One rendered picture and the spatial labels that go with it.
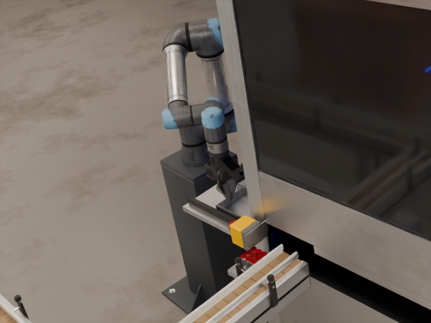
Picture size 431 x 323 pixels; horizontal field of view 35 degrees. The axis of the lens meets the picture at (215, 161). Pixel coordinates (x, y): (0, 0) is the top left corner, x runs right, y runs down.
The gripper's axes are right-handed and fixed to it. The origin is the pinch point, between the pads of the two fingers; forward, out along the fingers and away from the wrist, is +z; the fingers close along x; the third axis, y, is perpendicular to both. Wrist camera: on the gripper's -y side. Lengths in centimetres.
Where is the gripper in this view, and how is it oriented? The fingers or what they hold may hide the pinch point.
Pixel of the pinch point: (231, 198)
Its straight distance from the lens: 250.5
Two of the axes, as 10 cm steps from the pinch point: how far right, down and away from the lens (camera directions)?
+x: -7.2, 4.5, -5.2
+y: -6.7, -2.9, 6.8
